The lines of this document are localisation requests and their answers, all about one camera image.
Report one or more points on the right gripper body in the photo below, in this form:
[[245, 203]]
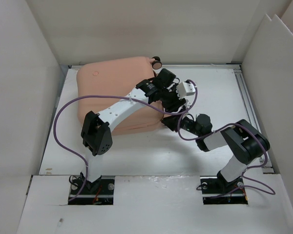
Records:
[[188, 125]]

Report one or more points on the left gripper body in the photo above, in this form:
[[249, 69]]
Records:
[[170, 98]]

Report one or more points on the pink suitcase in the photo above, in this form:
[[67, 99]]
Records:
[[103, 80]]

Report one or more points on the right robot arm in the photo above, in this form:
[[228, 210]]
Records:
[[245, 142]]

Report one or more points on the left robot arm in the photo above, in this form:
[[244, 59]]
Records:
[[97, 127]]

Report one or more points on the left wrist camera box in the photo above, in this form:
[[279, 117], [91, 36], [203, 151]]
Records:
[[184, 89]]

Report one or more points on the aluminium rail frame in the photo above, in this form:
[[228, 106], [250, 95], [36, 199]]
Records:
[[268, 168]]

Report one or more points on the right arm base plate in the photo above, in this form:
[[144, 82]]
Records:
[[216, 193]]

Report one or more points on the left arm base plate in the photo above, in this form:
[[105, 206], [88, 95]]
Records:
[[99, 192]]

